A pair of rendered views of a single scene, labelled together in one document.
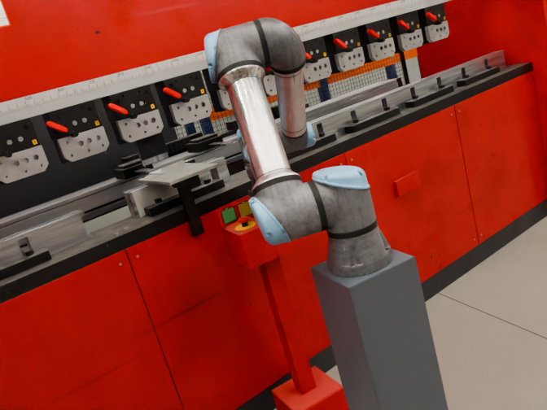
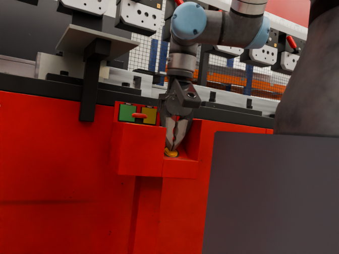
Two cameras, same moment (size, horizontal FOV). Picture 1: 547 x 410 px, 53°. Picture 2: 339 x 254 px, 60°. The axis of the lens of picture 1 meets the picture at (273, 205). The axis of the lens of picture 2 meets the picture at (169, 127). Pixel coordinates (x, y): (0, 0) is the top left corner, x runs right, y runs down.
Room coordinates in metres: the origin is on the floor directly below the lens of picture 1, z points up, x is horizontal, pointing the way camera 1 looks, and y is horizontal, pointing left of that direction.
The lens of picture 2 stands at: (0.96, -0.02, 0.77)
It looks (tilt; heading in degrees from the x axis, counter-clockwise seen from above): 1 degrees up; 4
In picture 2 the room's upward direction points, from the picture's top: 6 degrees clockwise
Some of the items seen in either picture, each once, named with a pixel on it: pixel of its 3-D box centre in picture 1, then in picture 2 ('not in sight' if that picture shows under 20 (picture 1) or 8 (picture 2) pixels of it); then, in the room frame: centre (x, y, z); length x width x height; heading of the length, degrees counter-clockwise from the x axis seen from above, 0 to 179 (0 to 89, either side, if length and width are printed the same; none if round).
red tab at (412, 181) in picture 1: (407, 183); not in sight; (2.32, -0.60, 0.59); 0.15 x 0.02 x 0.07; 122
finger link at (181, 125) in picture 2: not in sight; (176, 133); (1.77, 0.01, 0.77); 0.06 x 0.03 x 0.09; 24
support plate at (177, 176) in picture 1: (177, 172); (94, 46); (1.79, 0.28, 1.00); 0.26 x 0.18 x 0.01; 32
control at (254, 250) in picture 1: (259, 228); (153, 137); (1.73, 0.07, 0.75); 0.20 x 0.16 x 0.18; 114
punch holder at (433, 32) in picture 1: (431, 23); not in sight; (2.74, -0.98, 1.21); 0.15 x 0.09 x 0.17; 122
